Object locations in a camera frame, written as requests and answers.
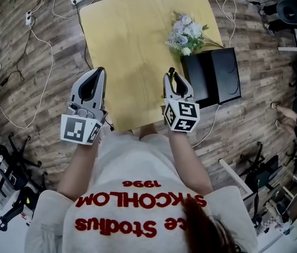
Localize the person's right forearm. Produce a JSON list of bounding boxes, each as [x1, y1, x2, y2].
[[167, 130, 214, 194]]

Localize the black office chair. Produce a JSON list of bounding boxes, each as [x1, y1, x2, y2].
[[0, 133, 46, 231], [239, 141, 281, 192]]

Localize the black box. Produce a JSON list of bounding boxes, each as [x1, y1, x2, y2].
[[180, 47, 242, 109]]

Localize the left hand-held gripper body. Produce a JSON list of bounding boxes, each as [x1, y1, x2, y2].
[[60, 101, 109, 146]]

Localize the looped white cable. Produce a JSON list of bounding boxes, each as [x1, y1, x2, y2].
[[192, 0, 237, 147]]

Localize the person's left forearm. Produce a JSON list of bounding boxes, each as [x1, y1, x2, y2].
[[56, 138, 102, 202]]

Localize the long white cable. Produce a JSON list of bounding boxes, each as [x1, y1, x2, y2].
[[0, 26, 54, 129]]

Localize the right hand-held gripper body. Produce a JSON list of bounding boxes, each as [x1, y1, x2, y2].
[[161, 95, 201, 133]]

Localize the white desk frame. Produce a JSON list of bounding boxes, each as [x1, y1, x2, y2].
[[219, 158, 254, 197]]

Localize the black cable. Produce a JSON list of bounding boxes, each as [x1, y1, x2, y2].
[[77, 3, 93, 71]]

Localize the pale artificial flower bouquet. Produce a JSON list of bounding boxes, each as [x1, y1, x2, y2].
[[165, 10, 224, 57]]

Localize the white shirt with red print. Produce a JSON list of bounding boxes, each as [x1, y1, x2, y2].
[[24, 130, 259, 253]]

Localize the white power strip cable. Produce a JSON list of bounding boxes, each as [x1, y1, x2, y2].
[[31, 0, 98, 20]]

